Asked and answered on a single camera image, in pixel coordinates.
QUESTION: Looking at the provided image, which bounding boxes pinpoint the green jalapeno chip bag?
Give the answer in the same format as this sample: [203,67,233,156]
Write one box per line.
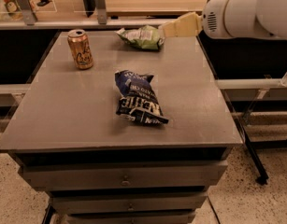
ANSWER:
[116,25,165,50]

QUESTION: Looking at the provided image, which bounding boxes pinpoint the wooden shelf with metal brackets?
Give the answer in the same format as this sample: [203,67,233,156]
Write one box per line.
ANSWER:
[0,0,209,30]

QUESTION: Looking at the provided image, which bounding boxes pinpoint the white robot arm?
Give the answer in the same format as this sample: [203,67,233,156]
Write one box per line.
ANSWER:
[159,0,287,40]

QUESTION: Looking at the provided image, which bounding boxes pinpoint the blue kettle chip bag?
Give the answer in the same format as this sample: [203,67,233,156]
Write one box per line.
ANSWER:
[115,70,169,125]

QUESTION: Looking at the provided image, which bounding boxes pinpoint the small black object on shelf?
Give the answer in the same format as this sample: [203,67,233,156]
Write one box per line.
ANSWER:
[37,0,50,7]

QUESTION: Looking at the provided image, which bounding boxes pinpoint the gold soda can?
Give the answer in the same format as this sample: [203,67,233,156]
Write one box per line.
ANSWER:
[67,29,93,70]

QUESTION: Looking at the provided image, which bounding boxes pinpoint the black metal floor stand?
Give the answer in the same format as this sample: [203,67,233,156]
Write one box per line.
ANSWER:
[233,109,287,186]

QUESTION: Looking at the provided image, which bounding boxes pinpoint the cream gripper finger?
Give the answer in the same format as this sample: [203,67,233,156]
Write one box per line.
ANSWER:
[161,12,202,37]

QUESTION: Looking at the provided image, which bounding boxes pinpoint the grey drawer cabinet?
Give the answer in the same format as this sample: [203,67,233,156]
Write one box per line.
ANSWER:
[0,31,241,224]

